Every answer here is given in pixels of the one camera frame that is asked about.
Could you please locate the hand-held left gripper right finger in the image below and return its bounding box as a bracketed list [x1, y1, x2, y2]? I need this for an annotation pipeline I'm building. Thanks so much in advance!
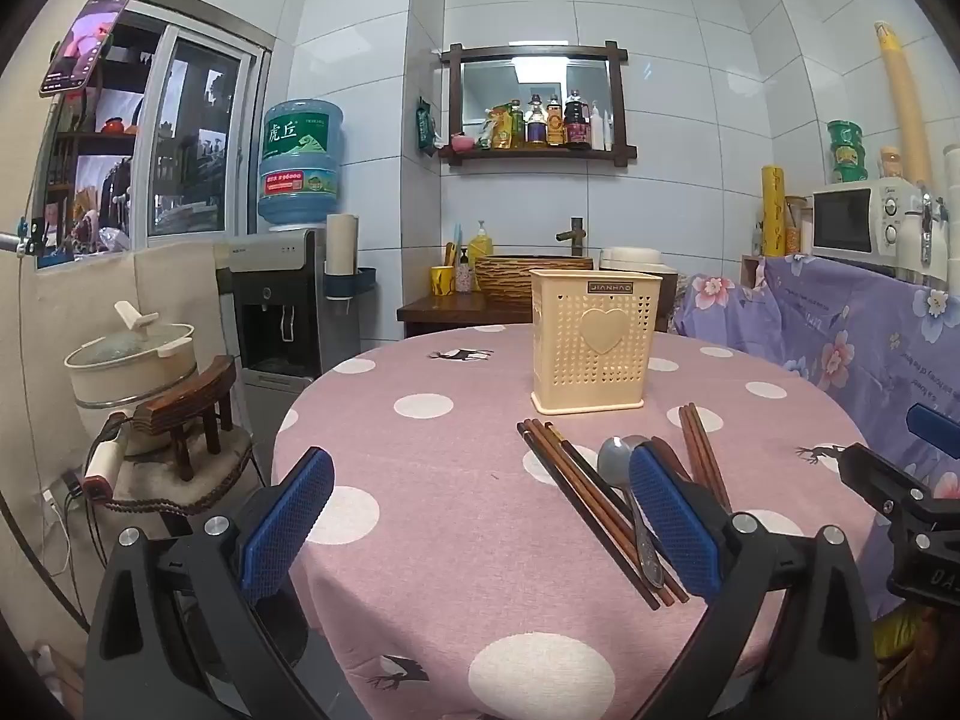
[628, 441, 880, 720]

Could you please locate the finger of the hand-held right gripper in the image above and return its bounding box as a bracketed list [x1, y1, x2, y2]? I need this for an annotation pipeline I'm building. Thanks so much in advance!
[905, 403, 960, 500]
[836, 444, 940, 535]

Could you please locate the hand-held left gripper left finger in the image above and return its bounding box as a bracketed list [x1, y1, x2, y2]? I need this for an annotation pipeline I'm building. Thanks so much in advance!
[82, 446, 336, 720]

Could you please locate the thin reddish brown chopstick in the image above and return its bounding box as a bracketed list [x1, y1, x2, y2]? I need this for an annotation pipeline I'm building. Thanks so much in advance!
[688, 403, 733, 512]
[679, 405, 722, 500]
[533, 419, 689, 602]

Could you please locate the cream plastic utensil holder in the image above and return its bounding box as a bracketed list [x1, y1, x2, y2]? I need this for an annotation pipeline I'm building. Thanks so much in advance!
[529, 268, 664, 416]

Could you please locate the yellow plastic bag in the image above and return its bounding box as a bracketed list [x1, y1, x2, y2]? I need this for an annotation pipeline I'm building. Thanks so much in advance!
[874, 604, 947, 685]

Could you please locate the beige cushioned stool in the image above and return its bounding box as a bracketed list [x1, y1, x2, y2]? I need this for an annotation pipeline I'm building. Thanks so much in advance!
[90, 420, 256, 520]

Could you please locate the purple floral cloth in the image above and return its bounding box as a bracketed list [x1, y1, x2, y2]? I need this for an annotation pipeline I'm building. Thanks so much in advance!
[671, 251, 960, 616]

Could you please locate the small dark wooden stool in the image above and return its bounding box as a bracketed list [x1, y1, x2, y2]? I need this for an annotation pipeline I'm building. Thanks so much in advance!
[133, 355, 239, 482]

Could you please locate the pink polka-dot tablecloth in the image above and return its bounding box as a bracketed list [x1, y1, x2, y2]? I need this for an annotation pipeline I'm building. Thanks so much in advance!
[271, 322, 875, 720]

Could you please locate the white red handheld appliance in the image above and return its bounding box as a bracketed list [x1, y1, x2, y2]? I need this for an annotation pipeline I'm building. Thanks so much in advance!
[82, 412, 130, 500]

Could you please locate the metal clamp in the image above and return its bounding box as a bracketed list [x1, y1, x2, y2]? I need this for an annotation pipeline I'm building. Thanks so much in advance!
[919, 193, 940, 267]

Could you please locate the water dispenser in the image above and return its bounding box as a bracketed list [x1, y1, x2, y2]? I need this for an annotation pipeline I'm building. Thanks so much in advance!
[216, 229, 353, 395]

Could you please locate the cream pot with glass lid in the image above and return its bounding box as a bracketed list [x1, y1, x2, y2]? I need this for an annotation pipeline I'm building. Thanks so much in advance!
[64, 300, 197, 458]

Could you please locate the white microwave oven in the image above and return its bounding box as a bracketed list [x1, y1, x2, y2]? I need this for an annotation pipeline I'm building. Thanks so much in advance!
[810, 178, 931, 267]

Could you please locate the glass storage jar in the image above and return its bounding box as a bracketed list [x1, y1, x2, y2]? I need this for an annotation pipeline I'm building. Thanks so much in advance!
[784, 195, 815, 256]

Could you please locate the dark blue holder tray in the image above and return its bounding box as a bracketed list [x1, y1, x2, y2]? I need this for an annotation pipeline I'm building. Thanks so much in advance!
[324, 266, 377, 302]

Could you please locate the wooden vanity counter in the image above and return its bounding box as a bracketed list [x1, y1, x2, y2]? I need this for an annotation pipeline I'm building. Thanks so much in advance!
[396, 291, 537, 338]

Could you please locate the white brown rice cooker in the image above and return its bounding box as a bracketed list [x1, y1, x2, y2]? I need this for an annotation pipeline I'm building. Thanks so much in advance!
[598, 246, 680, 293]

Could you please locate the yellow wrapped roll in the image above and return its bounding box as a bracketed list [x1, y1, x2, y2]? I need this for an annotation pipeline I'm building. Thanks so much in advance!
[761, 165, 787, 257]

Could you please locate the woven wash basin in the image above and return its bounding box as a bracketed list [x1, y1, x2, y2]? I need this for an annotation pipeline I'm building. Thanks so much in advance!
[475, 255, 597, 308]

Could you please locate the blue water jug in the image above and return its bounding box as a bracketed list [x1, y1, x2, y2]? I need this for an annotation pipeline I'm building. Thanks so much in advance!
[257, 99, 346, 232]

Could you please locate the wooden framed mirror shelf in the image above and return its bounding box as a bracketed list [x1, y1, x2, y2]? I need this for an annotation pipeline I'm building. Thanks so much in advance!
[431, 41, 638, 166]

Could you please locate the sliding window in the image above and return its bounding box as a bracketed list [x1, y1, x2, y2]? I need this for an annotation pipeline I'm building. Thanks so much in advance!
[37, 0, 275, 271]

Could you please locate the dark soy sauce bottle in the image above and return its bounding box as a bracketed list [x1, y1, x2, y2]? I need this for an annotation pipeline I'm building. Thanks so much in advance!
[564, 90, 590, 149]

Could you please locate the green hanging packet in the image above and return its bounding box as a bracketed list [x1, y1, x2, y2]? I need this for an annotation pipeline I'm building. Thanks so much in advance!
[416, 96, 443, 155]

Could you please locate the yellow seasoning packet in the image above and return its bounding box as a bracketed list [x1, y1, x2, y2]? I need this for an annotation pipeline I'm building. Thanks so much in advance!
[480, 106, 512, 151]

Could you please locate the smartphone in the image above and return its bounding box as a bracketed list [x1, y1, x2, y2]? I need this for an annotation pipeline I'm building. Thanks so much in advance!
[39, 0, 131, 98]

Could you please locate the black cable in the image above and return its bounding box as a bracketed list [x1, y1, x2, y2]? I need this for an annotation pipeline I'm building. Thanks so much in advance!
[30, 465, 106, 623]

